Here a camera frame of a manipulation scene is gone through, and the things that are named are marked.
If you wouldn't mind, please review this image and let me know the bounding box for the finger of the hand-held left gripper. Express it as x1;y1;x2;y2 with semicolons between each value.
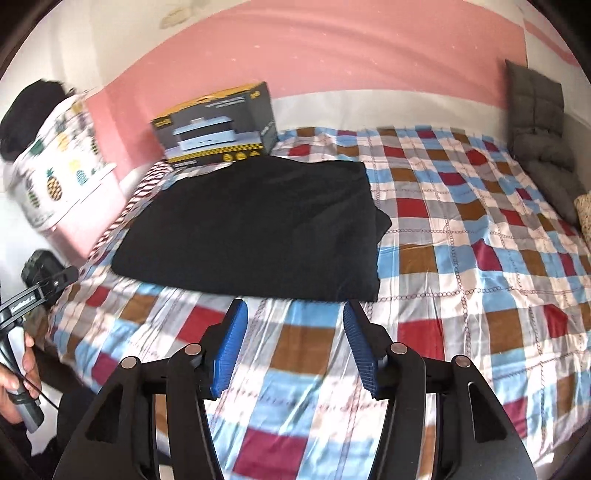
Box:
41;266;79;296

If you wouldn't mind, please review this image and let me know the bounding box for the grey quilted cushion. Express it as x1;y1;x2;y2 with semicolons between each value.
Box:
505;59;587;226

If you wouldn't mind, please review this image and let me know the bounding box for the pineapple print pillow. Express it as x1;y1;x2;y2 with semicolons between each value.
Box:
4;91;109;229

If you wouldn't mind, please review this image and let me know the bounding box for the checkered bed sheet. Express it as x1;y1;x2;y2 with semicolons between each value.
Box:
48;124;591;480

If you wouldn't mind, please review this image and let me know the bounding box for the thin black cable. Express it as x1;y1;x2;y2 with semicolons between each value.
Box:
13;364;62;411

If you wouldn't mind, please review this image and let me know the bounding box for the person's left hand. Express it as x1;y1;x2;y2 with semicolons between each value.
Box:
0;334;41;424

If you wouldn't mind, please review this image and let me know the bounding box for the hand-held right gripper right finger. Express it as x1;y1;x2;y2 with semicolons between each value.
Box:
342;300;539;480

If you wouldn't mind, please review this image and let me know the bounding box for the black device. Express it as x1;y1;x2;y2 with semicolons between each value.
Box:
21;249;64;289

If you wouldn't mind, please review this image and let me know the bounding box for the beige patterned pillow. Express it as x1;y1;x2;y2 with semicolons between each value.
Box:
574;193;591;243

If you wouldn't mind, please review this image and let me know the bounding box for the black and yellow cardboard box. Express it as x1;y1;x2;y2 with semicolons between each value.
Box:
150;82;279;166

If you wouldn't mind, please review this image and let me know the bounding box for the black garment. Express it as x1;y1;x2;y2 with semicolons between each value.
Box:
111;155;393;303

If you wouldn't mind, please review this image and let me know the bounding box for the red white striped cloth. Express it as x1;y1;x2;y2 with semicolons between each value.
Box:
88;159;177;265

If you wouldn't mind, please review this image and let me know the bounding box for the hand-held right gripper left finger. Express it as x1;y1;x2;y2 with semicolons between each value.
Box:
53;298;247;480

